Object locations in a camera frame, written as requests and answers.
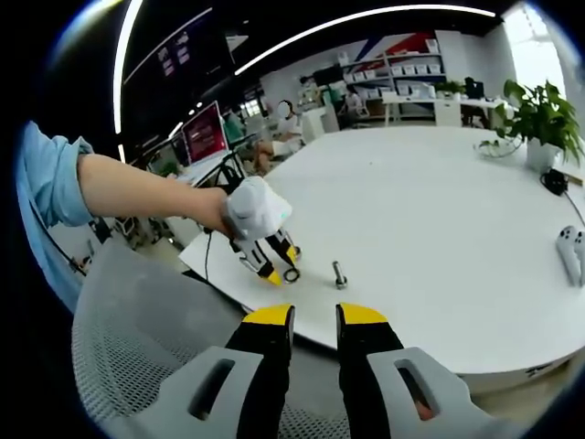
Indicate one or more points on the long curved ceiling light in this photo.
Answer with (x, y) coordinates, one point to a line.
(118, 91)
(365, 20)

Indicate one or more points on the small potted plant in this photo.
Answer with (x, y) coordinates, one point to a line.
(450, 88)

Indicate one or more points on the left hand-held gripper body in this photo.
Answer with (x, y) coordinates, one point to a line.
(256, 206)

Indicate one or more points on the white hand controller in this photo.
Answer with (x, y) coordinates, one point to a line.
(567, 251)
(581, 249)

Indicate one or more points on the large potted green plant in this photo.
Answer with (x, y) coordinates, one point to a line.
(541, 155)

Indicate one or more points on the grey mesh office chair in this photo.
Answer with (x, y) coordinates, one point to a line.
(132, 329)

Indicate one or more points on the white monitor desk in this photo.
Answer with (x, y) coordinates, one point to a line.
(201, 171)

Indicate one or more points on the small black device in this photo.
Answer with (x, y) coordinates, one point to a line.
(556, 182)

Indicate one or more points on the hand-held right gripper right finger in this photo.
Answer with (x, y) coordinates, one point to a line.
(365, 379)

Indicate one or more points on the dark wall display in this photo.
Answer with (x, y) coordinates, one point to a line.
(183, 50)

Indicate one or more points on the person's light blue shirt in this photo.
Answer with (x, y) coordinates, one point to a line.
(45, 183)

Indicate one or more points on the long white desk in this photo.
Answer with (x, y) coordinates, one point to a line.
(448, 110)

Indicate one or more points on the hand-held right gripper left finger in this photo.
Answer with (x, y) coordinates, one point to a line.
(260, 379)

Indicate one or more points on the shelf with white bins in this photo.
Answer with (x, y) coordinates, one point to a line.
(416, 68)

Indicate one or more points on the small black monitor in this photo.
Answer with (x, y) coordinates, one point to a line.
(474, 88)

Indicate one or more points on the red screen monitor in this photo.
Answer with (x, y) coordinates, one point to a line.
(205, 135)

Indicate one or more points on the small metal threaded stud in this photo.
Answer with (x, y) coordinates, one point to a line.
(337, 270)

